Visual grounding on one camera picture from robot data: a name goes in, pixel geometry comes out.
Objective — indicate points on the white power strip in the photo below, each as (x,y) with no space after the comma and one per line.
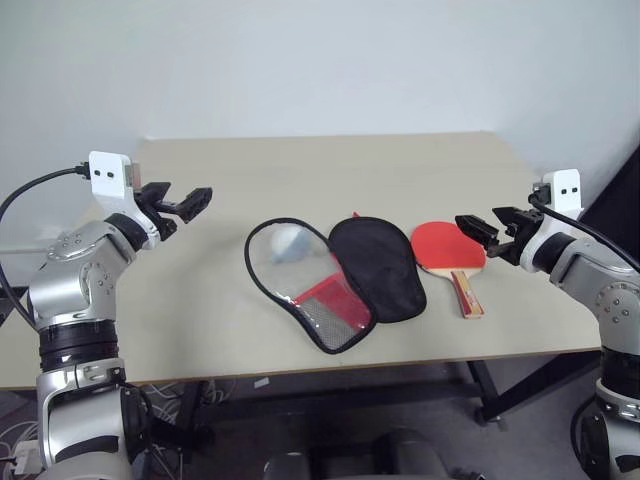
(22,459)

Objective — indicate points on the red black paddle case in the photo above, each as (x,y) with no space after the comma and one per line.
(380,265)

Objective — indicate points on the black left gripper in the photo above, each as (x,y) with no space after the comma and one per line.
(162,222)

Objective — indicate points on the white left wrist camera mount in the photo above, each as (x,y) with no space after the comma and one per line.
(107,185)

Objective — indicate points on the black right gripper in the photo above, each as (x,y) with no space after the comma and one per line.
(520,235)

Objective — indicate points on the black metal table frame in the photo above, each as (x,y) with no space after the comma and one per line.
(487,390)

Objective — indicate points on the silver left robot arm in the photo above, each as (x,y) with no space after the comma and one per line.
(65,300)

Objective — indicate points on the white ping pong ball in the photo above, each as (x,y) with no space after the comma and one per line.
(284,242)

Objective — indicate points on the red table tennis paddle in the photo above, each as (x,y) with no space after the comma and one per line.
(445,245)

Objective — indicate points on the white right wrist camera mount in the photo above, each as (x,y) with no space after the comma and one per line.
(567,187)

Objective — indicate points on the dark rounded shape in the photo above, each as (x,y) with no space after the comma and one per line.
(286,467)
(407,457)

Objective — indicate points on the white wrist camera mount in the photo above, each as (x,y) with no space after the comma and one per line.
(107,185)
(567,187)

